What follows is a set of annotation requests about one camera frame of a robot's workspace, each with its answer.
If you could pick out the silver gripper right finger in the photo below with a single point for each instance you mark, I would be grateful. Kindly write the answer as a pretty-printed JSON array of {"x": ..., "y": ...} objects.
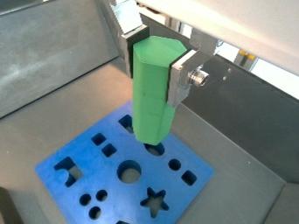
[{"x": 186, "y": 71}]

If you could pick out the blue shape sorter board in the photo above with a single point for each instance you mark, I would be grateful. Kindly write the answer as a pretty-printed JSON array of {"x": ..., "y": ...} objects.
[{"x": 110, "y": 180}]

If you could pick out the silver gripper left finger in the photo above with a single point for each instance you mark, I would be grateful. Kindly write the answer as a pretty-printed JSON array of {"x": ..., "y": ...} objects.
[{"x": 131, "y": 29}]

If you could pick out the green hexagonal prism block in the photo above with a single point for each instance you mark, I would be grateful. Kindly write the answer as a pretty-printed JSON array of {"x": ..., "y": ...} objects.
[{"x": 154, "y": 55}]

